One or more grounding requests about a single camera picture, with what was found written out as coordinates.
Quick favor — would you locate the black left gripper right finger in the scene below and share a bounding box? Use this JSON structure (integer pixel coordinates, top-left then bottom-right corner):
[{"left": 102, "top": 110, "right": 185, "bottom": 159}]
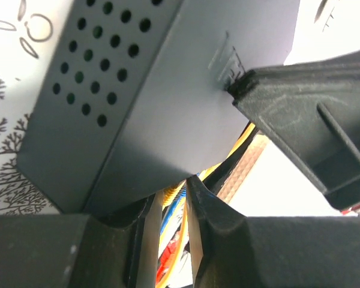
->
[{"left": 187, "top": 176, "right": 360, "bottom": 287}]

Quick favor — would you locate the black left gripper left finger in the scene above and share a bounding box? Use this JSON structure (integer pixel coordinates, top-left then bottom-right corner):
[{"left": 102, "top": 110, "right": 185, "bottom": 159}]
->
[{"left": 0, "top": 193, "right": 163, "bottom": 287}]

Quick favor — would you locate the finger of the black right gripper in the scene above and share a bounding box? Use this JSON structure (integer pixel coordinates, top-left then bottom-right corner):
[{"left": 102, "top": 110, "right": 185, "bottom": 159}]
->
[{"left": 228, "top": 50, "right": 360, "bottom": 210}]

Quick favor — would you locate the red ethernet cable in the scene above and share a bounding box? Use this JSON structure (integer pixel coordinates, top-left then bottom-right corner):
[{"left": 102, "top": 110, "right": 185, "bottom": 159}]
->
[{"left": 155, "top": 230, "right": 184, "bottom": 280}]

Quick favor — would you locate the black network switch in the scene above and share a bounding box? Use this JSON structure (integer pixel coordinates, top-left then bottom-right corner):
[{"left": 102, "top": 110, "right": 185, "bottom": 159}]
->
[{"left": 17, "top": 1, "right": 299, "bottom": 217}]

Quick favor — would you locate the floral table mat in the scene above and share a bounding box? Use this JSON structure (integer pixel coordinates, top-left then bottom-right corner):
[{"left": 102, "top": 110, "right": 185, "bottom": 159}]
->
[{"left": 0, "top": 0, "right": 72, "bottom": 215}]

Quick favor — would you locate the yellow ethernet cable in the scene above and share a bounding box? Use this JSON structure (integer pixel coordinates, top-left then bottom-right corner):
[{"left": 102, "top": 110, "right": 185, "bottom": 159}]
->
[{"left": 160, "top": 122, "right": 257, "bottom": 288}]

